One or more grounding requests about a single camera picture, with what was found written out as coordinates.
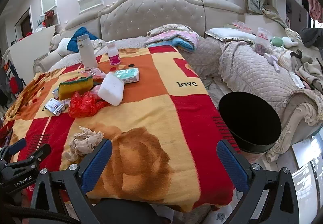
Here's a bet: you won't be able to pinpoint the blue cloth on sofa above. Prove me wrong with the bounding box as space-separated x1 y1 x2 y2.
66 26 100 53

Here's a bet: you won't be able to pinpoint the folded pink blue blankets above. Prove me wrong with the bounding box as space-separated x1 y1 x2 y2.
145 24 200 53

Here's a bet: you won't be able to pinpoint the beige tufted sofa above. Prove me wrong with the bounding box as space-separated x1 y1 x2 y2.
32 0 323 164

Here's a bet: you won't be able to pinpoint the white fringed pillow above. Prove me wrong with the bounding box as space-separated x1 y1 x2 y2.
205 28 256 43

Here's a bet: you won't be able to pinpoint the yellow green scrub sponge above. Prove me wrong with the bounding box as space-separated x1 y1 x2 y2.
58 76 94 100

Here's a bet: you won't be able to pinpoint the white foam block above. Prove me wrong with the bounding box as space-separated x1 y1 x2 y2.
98 72 124 106

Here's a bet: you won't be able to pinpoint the green white plush toy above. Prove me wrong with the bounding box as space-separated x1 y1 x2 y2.
270 36 298 48

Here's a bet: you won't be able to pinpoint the pink hanging clothes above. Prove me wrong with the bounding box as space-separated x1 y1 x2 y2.
307 0 322 23

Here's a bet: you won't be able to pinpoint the red plastic bag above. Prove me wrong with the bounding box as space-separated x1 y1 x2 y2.
68 91 110 118

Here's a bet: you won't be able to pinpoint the clear bag of snacks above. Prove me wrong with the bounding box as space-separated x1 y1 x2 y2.
254 27 271 56

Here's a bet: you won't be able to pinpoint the black round trash bin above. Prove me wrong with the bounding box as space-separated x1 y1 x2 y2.
217 92 281 154

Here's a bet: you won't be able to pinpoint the purple lint roller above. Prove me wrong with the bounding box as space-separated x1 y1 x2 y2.
264 53 280 73

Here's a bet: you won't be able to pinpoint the red orange love blanket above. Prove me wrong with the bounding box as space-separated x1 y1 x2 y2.
5 46 234 212

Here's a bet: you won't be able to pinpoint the grey quilted sofa cover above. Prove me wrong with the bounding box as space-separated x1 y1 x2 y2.
180 37 323 123

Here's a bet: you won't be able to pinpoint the white cabinet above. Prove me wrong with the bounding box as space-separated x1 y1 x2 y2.
2 26 55 84

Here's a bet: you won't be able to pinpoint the teal tissue pack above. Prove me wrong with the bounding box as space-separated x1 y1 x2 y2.
114 67 140 84

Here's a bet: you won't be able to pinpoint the pile of grey clothes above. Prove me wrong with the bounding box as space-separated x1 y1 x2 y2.
289 26 323 93

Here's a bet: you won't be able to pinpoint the white pink-label bottle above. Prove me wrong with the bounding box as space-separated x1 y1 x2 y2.
106 40 121 65

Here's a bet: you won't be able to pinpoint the clear pink wrapper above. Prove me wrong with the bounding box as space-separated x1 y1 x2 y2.
79 67 107 82

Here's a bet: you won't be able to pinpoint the white blue medicine box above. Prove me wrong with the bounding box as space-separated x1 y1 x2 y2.
44 98 66 116

